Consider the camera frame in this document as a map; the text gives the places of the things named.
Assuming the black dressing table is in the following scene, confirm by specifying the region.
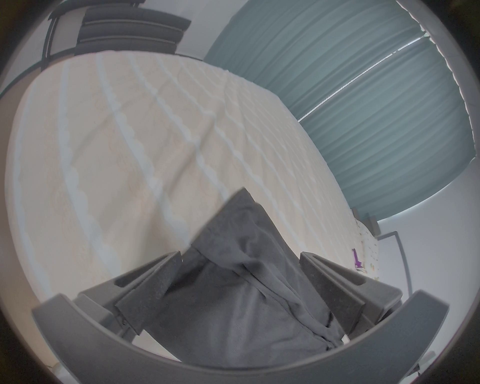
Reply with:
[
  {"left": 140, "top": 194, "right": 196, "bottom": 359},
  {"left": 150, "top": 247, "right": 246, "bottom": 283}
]
[{"left": 43, "top": 0, "right": 91, "bottom": 64}]

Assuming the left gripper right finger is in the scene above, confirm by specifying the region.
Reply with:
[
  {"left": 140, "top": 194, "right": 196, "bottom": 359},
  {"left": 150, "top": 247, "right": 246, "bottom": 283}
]
[{"left": 299, "top": 251, "right": 403, "bottom": 336}]

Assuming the bed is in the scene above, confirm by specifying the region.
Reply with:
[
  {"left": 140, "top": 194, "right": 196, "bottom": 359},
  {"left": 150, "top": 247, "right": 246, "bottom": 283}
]
[{"left": 4, "top": 49, "right": 413, "bottom": 370}]

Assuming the white printed pillow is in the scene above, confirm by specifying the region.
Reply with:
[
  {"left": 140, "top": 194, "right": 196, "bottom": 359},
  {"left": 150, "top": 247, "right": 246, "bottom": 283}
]
[{"left": 354, "top": 219, "right": 380, "bottom": 280}]

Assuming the dark grey chest of drawers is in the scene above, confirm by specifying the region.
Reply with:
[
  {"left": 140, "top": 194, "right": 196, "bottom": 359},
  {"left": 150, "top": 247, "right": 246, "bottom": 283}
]
[{"left": 75, "top": 7, "right": 192, "bottom": 58}]

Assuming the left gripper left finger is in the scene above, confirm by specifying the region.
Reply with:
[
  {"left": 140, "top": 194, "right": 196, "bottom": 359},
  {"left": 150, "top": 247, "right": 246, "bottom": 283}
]
[{"left": 77, "top": 250, "right": 184, "bottom": 336}]

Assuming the grey bedside table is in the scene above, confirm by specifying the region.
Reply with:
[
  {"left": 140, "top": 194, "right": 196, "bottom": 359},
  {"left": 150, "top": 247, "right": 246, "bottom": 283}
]
[{"left": 350, "top": 207, "right": 380, "bottom": 235}]

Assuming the blue-green curtain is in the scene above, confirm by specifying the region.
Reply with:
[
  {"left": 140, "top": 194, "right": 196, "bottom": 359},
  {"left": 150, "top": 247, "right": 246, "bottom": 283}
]
[
  {"left": 203, "top": 0, "right": 428, "bottom": 121},
  {"left": 298, "top": 34, "right": 478, "bottom": 223}
]

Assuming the black T-shirt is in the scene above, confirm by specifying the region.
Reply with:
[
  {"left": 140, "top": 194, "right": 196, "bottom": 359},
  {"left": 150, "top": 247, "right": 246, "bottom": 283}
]
[{"left": 144, "top": 187, "right": 347, "bottom": 370}]

